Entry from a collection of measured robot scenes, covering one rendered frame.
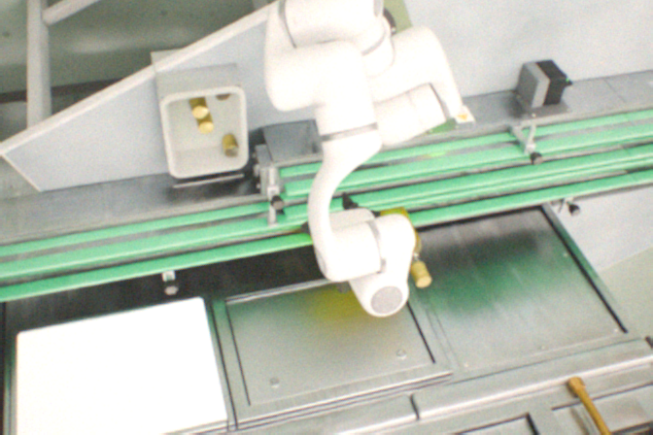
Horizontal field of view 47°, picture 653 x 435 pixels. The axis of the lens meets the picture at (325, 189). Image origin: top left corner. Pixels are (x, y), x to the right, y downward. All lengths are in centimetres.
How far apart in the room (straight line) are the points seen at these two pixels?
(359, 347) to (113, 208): 62
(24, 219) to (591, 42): 139
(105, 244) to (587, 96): 120
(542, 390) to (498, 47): 79
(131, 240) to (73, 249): 12
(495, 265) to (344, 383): 53
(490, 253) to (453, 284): 15
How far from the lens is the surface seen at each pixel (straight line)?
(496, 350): 176
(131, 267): 171
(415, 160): 170
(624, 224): 262
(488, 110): 185
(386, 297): 110
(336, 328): 169
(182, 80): 158
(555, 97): 190
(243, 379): 163
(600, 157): 195
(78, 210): 172
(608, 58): 205
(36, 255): 168
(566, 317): 186
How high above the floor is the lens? 207
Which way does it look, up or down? 43 degrees down
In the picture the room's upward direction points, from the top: 158 degrees clockwise
